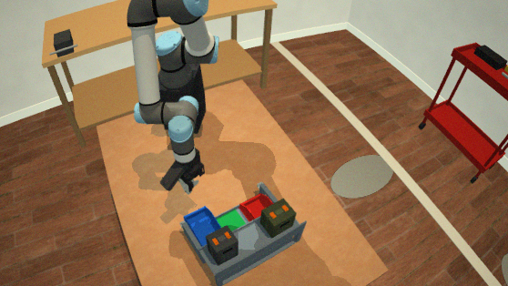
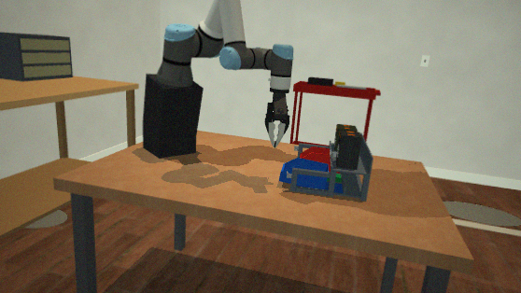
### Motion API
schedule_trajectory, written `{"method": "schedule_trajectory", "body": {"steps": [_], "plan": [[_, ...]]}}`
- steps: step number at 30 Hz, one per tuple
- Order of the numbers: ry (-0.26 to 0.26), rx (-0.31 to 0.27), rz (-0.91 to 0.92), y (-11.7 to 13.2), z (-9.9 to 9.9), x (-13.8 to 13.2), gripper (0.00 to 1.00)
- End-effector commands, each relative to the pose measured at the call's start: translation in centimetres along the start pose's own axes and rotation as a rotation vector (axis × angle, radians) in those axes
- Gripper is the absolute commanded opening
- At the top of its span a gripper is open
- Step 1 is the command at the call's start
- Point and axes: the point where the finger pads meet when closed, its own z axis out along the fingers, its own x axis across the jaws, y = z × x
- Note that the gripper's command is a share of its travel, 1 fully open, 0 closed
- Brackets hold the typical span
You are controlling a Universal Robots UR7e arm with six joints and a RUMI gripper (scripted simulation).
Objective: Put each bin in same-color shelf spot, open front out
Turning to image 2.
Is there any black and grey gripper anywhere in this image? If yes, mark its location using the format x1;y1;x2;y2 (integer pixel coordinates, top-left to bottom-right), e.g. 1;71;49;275
265;87;290;148

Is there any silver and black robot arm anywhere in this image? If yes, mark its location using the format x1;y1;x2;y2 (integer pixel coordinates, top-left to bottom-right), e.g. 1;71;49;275
157;0;293;119

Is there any red bin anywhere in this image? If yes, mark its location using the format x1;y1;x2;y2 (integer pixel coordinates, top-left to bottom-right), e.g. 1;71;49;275
300;146;331;172

